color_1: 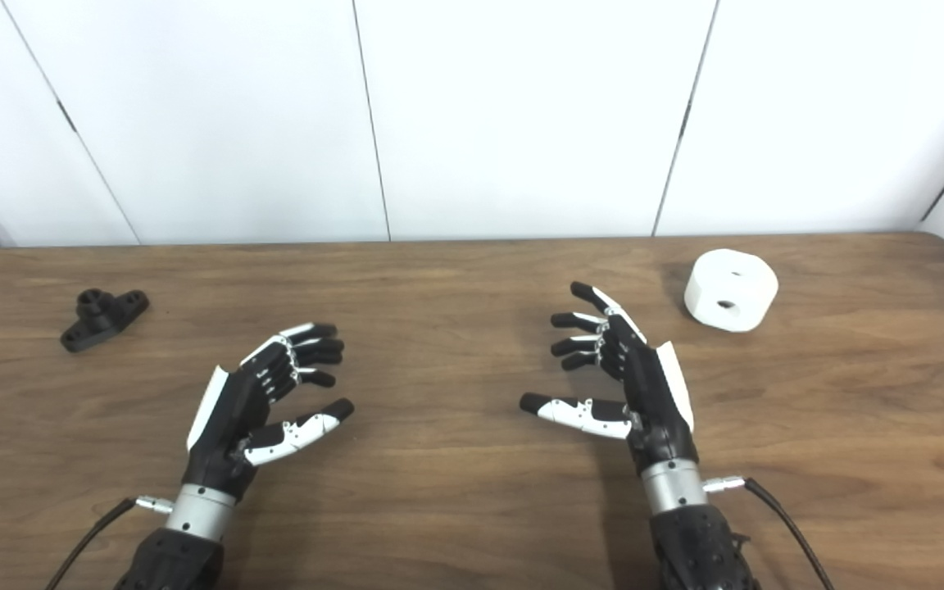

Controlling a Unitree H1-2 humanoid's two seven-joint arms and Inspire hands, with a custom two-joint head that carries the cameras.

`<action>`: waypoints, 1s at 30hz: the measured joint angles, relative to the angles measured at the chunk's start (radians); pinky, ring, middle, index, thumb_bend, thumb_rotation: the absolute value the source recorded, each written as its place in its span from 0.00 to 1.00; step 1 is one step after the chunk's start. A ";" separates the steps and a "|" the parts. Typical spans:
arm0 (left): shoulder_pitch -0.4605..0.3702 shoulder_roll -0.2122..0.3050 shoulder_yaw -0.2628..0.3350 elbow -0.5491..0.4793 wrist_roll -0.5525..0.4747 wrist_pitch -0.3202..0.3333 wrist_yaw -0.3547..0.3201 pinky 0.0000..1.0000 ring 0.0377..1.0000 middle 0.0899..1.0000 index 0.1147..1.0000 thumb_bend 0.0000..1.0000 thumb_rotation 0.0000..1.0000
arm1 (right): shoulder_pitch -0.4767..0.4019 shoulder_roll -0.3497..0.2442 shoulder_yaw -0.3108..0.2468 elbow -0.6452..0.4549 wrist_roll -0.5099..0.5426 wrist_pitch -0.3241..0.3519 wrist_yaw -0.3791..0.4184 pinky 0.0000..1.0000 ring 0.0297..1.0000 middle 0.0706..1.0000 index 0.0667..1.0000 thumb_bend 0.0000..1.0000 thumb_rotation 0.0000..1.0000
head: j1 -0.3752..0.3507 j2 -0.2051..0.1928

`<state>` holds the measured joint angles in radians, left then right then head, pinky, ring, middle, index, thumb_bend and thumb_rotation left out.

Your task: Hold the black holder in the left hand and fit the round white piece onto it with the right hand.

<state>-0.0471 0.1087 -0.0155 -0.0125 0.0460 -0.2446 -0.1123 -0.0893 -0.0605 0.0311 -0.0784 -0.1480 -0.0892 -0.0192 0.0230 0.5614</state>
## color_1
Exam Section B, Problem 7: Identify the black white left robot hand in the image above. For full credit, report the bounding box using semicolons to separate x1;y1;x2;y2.
183;322;356;501

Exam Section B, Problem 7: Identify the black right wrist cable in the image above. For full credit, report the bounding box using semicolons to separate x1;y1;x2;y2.
701;475;837;590

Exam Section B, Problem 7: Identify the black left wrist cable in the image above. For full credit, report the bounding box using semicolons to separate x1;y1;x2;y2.
44;494;175;590

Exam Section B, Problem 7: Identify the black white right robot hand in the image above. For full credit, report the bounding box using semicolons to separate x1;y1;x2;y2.
519;281;698;474

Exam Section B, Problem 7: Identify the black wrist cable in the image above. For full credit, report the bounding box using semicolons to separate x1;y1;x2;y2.
701;475;837;590
44;494;175;590

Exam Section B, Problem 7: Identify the black flanged holder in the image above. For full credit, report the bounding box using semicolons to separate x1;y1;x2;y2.
60;288;151;354

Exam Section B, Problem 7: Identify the round white plastic piece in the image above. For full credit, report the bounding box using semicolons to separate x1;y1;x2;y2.
683;249;779;334

